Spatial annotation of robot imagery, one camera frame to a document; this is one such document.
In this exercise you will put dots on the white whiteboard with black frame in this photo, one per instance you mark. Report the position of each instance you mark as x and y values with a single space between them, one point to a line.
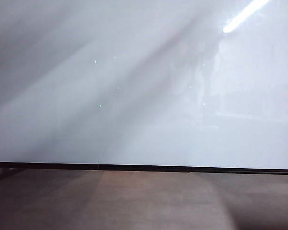
124 119

